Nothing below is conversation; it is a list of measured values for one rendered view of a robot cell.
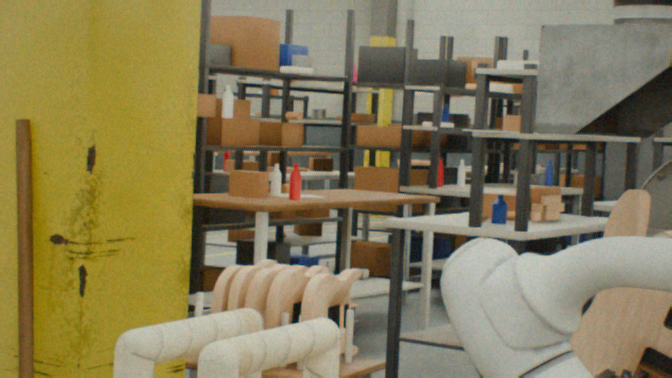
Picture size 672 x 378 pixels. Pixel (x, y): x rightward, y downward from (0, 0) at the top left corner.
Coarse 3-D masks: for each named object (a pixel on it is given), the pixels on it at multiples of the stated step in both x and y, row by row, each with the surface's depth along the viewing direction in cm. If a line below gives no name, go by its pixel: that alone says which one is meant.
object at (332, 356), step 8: (336, 344) 120; (328, 352) 119; (336, 352) 120; (304, 360) 120; (312, 360) 119; (320, 360) 119; (328, 360) 119; (336, 360) 120; (304, 368) 120; (312, 368) 119; (320, 368) 119; (328, 368) 119; (336, 368) 120; (304, 376) 120; (312, 376) 119; (320, 376) 119; (328, 376) 119; (336, 376) 120
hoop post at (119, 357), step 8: (120, 352) 109; (120, 360) 109; (128, 360) 108; (136, 360) 108; (144, 360) 109; (152, 360) 109; (120, 368) 109; (128, 368) 108; (136, 368) 108; (144, 368) 109; (152, 368) 110; (120, 376) 109; (128, 376) 108; (136, 376) 108; (144, 376) 109; (152, 376) 110
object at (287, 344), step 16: (320, 320) 119; (240, 336) 109; (256, 336) 110; (272, 336) 111; (288, 336) 113; (304, 336) 115; (320, 336) 117; (336, 336) 120; (208, 352) 105; (224, 352) 105; (240, 352) 106; (256, 352) 108; (272, 352) 110; (288, 352) 112; (304, 352) 115; (320, 352) 118; (240, 368) 106; (256, 368) 108
